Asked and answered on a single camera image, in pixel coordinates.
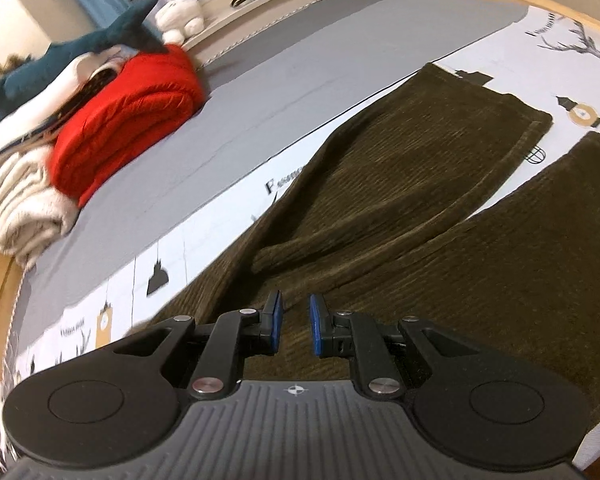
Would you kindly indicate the red folded quilt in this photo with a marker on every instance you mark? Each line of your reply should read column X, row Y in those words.
column 130, row 120

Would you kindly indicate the cream folded fleece blanket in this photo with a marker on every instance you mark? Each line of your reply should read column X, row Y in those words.
column 20, row 205

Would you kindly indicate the navy star-print folded blanket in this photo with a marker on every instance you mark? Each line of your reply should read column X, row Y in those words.
column 87, row 95

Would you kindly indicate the blue shark plush toy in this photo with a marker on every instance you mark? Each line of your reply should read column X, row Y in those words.
column 70, row 52

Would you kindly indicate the white bear plush toy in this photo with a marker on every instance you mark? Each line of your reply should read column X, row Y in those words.
column 182, row 17

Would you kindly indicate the white window sill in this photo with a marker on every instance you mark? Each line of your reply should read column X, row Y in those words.
column 220, row 22

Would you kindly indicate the brown plush toy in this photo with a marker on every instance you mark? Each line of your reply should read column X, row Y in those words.
column 7, row 67

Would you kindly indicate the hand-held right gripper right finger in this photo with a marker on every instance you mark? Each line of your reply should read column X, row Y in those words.
column 315, row 325

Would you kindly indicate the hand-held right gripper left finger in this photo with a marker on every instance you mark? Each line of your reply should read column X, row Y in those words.
column 277, row 322

